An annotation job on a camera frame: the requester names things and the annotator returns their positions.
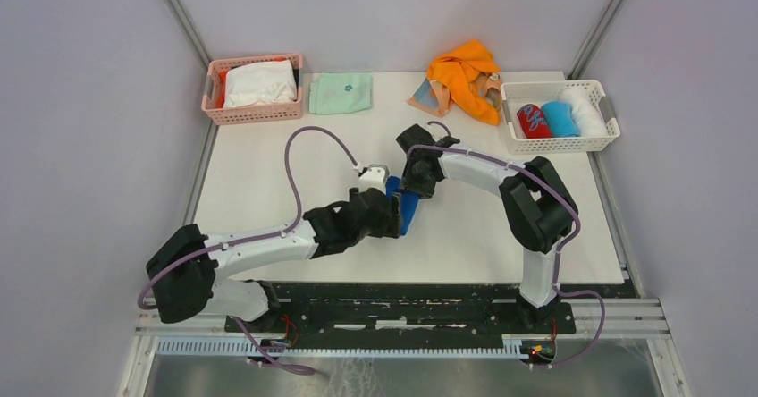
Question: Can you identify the blue microfiber towel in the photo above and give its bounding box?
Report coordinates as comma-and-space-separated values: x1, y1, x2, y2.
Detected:
385, 176, 420, 236

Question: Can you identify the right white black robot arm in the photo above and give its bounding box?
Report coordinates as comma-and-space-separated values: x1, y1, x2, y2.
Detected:
396, 124, 581, 333

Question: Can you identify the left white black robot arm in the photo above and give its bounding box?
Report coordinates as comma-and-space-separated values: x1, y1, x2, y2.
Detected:
146, 188, 403, 332

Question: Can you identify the patterned peach towel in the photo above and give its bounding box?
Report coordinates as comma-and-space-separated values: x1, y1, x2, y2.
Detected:
407, 72, 503, 117

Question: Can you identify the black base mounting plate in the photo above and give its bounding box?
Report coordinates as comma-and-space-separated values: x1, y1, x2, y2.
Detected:
223, 282, 637, 351

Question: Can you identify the orange crumpled towel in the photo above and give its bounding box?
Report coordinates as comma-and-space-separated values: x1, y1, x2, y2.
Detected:
426, 39, 501, 126

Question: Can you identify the mint green folded towel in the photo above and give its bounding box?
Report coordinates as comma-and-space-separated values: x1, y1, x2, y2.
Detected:
308, 73, 374, 115

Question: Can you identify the white plastic basket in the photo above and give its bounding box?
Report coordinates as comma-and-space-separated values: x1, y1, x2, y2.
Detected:
500, 80, 621, 155

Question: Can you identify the red rolled towel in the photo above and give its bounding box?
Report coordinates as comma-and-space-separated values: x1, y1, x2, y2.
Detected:
517, 104, 552, 139

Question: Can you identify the pink plastic basket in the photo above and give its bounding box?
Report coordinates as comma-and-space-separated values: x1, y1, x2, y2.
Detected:
201, 54, 303, 125

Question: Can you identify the light blue rolled towel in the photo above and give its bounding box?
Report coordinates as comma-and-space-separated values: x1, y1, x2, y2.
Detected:
541, 101, 580, 138

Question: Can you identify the white towel in pink basket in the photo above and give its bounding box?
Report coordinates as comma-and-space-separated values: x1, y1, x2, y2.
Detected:
223, 60, 298, 108

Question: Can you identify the white rolled towel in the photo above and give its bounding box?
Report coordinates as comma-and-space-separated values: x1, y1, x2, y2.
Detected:
560, 86, 608, 138

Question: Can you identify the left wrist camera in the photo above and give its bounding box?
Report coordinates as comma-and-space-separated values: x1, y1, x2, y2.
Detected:
358, 165, 390, 193

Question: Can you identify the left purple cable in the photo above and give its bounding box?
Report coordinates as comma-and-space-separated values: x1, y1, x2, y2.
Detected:
137, 125, 362, 376

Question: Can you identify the white slotted cable duct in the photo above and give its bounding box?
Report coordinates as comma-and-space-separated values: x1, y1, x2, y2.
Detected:
155, 337, 528, 360

